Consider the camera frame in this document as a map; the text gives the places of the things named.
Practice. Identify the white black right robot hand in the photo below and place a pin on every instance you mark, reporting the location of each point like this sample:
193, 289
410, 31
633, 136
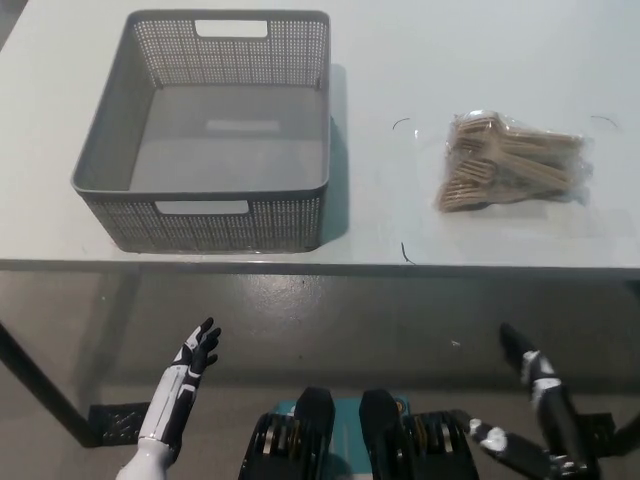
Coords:
542, 375

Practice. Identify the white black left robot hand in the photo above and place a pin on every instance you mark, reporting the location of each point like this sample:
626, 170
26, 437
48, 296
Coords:
167, 395

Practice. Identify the clear bag of wooden forks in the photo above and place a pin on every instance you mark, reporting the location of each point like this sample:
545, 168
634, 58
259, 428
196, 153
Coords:
505, 160

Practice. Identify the black metal table leg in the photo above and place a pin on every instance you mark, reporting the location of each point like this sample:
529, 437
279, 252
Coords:
629, 422
45, 385

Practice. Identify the grey perforated plastic basket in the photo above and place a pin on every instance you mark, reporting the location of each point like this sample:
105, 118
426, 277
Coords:
150, 220

